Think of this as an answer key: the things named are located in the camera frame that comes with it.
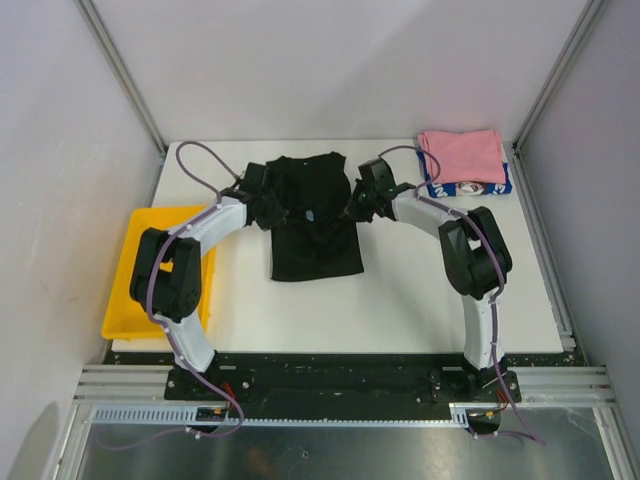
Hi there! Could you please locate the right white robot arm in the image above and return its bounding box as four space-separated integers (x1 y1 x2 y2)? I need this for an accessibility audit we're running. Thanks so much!
345 179 512 401

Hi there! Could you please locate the black printed t-shirt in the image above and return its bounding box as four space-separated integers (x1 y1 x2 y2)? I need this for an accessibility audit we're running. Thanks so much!
267 152 364 282

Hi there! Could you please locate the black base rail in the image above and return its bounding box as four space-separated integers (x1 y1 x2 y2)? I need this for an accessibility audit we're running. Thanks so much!
164 353 522 419

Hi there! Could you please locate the blue printed t-shirt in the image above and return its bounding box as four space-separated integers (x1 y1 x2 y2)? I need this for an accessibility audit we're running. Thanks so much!
416 151 513 199

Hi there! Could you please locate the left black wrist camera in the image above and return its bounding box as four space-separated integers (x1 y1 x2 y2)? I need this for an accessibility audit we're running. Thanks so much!
239 162 271 195

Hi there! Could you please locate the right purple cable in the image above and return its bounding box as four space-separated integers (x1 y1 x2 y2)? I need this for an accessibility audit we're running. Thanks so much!
377 145 546 445

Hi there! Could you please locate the yellow plastic bin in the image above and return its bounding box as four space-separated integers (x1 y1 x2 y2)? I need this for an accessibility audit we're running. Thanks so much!
101 205 206 341

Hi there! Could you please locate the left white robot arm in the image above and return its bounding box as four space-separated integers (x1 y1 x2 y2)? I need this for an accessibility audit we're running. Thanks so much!
129 189 288 400

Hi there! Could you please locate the grey slotted cable duct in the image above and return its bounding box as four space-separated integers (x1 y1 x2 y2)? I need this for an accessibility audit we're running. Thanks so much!
92 404 469 428

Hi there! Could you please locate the pink t-shirt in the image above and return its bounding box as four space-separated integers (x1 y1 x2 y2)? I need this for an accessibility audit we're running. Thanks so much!
417 129 505 183

